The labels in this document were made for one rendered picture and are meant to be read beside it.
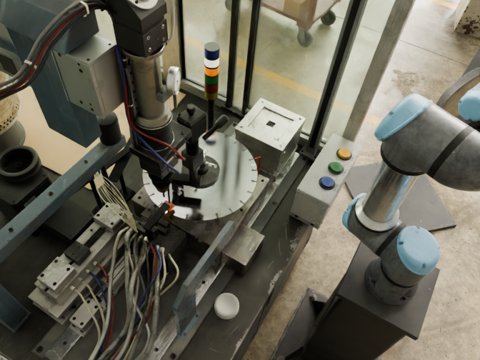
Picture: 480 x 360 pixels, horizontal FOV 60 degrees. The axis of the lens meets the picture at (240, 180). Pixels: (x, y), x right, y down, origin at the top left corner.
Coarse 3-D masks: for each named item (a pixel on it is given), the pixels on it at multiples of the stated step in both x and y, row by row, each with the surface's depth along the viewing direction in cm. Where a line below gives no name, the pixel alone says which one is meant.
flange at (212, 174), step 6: (210, 156) 123; (210, 162) 121; (216, 162) 121; (186, 168) 119; (204, 168) 118; (210, 168) 120; (216, 168) 120; (198, 174) 118; (204, 174) 118; (210, 174) 118; (216, 174) 119; (204, 180) 117; (210, 180) 117
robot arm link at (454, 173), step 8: (472, 136) 74; (464, 144) 73; (472, 144) 73; (456, 152) 73; (464, 152) 73; (472, 152) 73; (448, 160) 74; (456, 160) 74; (464, 160) 73; (472, 160) 73; (440, 168) 76; (448, 168) 75; (456, 168) 74; (464, 168) 73; (472, 168) 73; (440, 176) 77; (448, 176) 76; (456, 176) 75; (464, 176) 74; (472, 176) 74; (448, 184) 77; (456, 184) 76; (464, 184) 75; (472, 184) 75
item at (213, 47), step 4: (208, 44) 122; (212, 44) 122; (216, 44) 123; (204, 48) 122; (208, 48) 121; (212, 48) 121; (216, 48) 122; (204, 52) 123; (208, 52) 121; (212, 52) 121; (216, 52) 122; (208, 56) 122; (212, 56) 122; (216, 56) 123
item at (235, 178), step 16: (208, 144) 127; (224, 144) 127; (240, 144) 128; (224, 160) 123; (240, 160) 124; (144, 176) 118; (224, 176) 120; (240, 176) 120; (256, 176) 120; (160, 192) 115; (192, 192) 116; (208, 192) 116; (224, 192) 116; (240, 192) 117; (176, 208) 112; (192, 208) 113; (208, 208) 113; (224, 208) 113
